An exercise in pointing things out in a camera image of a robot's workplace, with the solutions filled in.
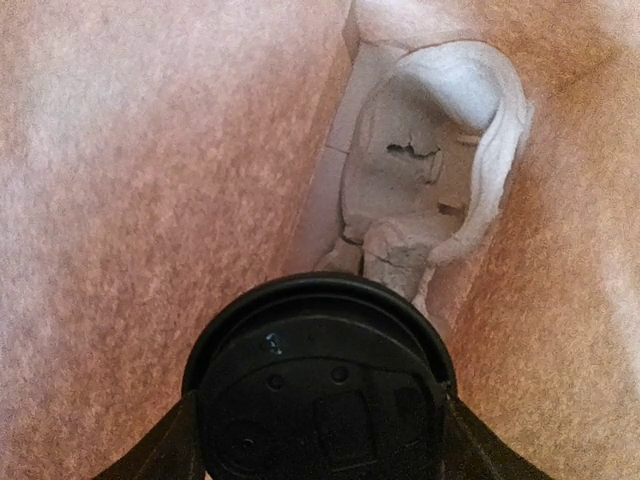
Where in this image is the brown paper bag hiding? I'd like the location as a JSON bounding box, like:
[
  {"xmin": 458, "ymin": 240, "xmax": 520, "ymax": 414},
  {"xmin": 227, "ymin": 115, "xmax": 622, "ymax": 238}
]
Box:
[{"xmin": 1, "ymin": 1, "xmax": 639, "ymax": 479}]

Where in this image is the cardboard cup carrier tray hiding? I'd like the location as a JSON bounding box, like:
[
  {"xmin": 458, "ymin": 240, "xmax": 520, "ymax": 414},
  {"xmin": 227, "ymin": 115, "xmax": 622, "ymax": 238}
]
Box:
[{"xmin": 317, "ymin": 40, "xmax": 533, "ymax": 307}]

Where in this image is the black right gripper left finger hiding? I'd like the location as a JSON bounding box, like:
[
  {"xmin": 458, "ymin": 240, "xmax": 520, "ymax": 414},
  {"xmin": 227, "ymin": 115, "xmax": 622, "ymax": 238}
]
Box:
[{"xmin": 95, "ymin": 391, "xmax": 205, "ymax": 480}]

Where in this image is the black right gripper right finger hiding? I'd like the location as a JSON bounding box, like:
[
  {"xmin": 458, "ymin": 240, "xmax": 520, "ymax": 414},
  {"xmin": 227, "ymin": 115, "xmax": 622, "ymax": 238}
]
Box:
[{"xmin": 440, "ymin": 383, "xmax": 552, "ymax": 480}]

